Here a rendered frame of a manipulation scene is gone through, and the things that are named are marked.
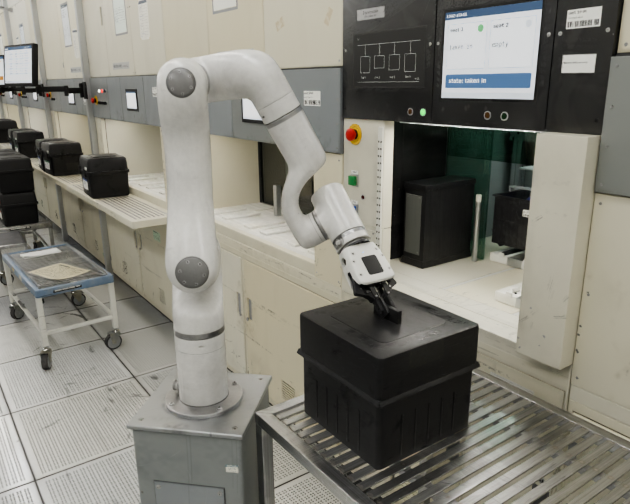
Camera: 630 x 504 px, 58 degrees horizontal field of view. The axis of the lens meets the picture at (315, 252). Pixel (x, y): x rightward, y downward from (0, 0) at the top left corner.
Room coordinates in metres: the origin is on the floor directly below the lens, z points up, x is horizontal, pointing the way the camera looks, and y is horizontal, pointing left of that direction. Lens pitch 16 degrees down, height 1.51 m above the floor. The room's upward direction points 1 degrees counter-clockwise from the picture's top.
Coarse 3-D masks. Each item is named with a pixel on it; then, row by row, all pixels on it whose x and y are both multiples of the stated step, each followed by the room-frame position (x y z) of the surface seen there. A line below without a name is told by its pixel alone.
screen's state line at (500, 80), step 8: (448, 80) 1.57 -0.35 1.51; (456, 80) 1.55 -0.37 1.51; (464, 80) 1.52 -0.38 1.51; (472, 80) 1.50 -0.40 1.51; (480, 80) 1.48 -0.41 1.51; (488, 80) 1.46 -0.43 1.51; (496, 80) 1.44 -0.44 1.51; (504, 80) 1.42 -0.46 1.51; (512, 80) 1.41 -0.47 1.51; (520, 80) 1.39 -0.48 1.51; (528, 80) 1.37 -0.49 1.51
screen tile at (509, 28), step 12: (492, 24) 1.46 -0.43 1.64; (504, 24) 1.43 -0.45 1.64; (516, 24) 1.41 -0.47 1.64; (492, 36) 1.46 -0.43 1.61; (504, 36) 1.43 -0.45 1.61; (516, 36) 1.41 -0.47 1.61; (528, 36) 1.38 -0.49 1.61; (516, 48) 1.40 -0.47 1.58; (528, 48) 1.38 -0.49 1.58; (492, 60) 1.46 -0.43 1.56; (504, 60) 1.43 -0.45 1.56; (516, 60) 1.40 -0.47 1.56; (528, 60) 1.37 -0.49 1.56
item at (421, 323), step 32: (320, 320) 1.16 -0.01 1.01; (352, 320) 1.16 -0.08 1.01; (384, 320) 1.16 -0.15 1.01; (416, 320) 1.15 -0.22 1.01; (448, 320) 1.16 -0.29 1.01; (320, 352) 1.13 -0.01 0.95; (352, 352) 1.04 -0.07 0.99; (384, 352) 1.00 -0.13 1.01; (416, 352) 1.03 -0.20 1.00; (448, 352) 1.08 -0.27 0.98; (352, 384) 1.04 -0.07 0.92; (384, 384) 0.98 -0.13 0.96; (416, 384) 1.03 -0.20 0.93
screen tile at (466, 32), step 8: (456, 24) 1.55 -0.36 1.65; (464, 24) 1.53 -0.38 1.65; (472, 24) 1.51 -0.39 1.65; (448, 32) 1.57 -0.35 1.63; (456, 32) 1.55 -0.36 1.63; (464, 32) 1.53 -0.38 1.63; (472, 32) 1.51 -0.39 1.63; (448, 40) 1.57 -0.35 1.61; (456, 40) 1.55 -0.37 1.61; (464, 40) 1.53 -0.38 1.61; (472, 40) 1.51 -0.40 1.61; (480, 40) 1.49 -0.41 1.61; (448, 48) 1.57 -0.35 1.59; (480, 48) 1.49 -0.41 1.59; (448, 56) 1.57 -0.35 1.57; (456, 56) 1.55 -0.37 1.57; (464, 56) 1.53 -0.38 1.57; (472, 56) 1.51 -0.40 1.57; (480, 56) 1.49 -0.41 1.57; (448, 64) 1.57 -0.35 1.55; (456, 64) 1.55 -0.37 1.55; (464, 64) 1.53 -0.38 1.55; (472, 64) 1.51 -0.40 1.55; (480, 64) 1.49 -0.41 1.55
